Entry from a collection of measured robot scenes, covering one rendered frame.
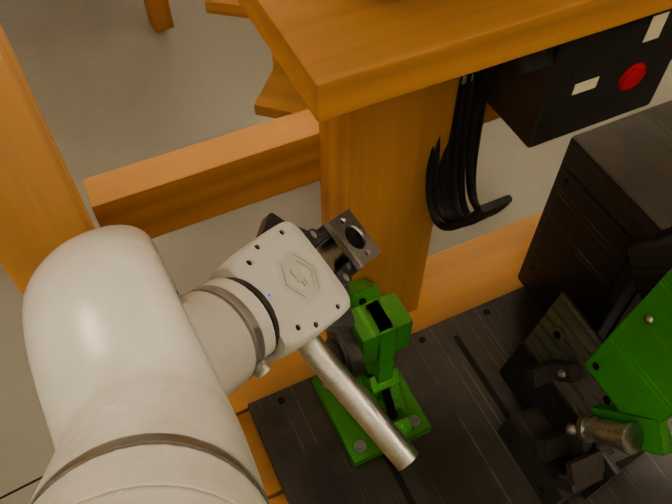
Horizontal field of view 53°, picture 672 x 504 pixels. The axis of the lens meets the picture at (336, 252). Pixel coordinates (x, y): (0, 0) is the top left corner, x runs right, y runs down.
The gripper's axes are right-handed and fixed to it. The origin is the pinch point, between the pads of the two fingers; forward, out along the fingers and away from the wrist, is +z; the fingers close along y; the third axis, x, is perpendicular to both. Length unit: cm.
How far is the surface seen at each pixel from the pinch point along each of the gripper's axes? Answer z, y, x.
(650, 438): 22.0, -40.5, -3.5
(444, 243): 150, -17, 82
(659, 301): 24.5, -26.6, -13.6
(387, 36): -1.4, 11.1, -19.0
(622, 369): 25.4, -32.7, -4.4
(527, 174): 193, -16, 61
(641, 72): 26.5, -4.3, -26.3
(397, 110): 15.6, 8.7, -6.6
